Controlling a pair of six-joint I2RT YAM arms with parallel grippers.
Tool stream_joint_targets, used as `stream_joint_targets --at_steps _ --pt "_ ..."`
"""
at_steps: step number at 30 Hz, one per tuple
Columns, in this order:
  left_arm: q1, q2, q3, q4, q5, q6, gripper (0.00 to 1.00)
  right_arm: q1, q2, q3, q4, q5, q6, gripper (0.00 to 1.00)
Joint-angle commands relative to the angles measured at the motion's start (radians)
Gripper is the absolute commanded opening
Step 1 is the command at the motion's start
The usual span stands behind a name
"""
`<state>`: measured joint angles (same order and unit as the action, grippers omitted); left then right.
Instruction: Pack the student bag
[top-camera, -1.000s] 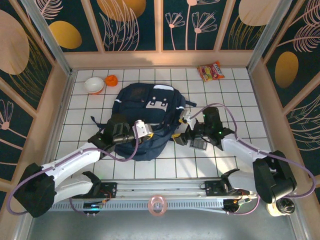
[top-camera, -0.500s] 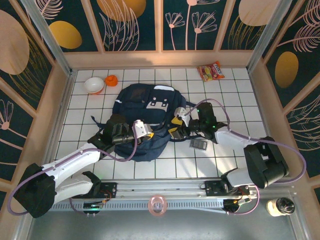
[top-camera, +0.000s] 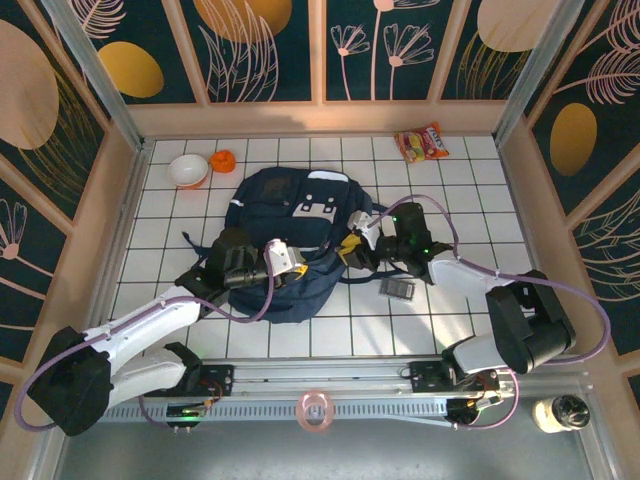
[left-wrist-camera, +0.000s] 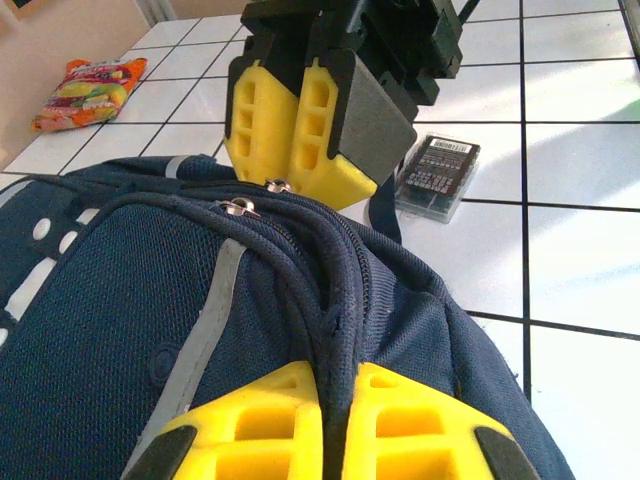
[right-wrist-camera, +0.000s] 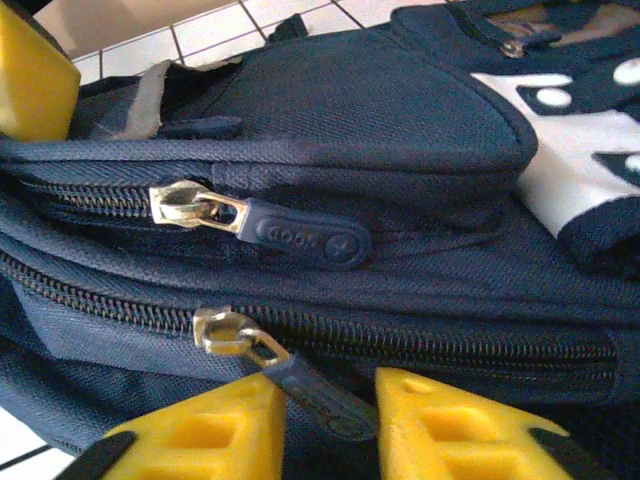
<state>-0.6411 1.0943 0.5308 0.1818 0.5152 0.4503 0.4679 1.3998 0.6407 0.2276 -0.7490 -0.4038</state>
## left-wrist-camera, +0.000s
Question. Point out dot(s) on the orange snack packet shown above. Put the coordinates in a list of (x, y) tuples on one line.
[(90, 95)]

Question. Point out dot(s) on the navy blue backpack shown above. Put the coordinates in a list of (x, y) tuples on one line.
[(150, 325)]

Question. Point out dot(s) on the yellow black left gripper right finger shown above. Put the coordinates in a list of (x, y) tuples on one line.
[(430, 440)]

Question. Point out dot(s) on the clear case with black contents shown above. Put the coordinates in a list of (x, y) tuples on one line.
[(440, 175)]

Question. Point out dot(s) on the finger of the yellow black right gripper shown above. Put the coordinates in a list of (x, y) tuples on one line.
[(255, 130), (345, 150)]

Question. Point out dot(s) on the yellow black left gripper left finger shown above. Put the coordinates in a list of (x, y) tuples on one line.
[(230, 440)]

